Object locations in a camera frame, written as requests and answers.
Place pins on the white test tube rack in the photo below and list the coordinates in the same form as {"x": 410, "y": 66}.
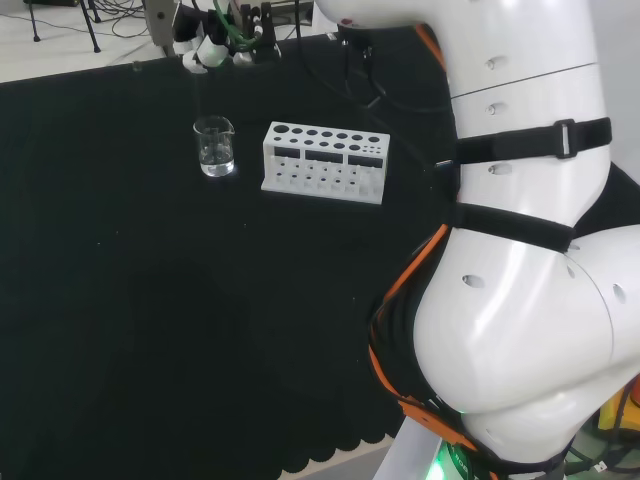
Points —
{"x": 320, "y": 182}

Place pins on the small clear glass beaker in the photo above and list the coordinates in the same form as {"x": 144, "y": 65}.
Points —
{"x": 215, "y": 160}

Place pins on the yellow stop button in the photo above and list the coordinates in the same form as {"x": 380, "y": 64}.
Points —
{"x": 609, "y": 412}

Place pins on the grey stand post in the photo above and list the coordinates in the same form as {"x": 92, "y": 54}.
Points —
{"x": 160, "y": 25}

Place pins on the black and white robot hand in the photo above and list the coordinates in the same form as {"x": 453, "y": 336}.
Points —
{"x": 220, "y": 30}

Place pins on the black bench cloth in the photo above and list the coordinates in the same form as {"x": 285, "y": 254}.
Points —
{"x": 150, "y": 300}

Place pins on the black tripod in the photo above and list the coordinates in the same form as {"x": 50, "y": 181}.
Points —
{"x": 90, "y": 25}

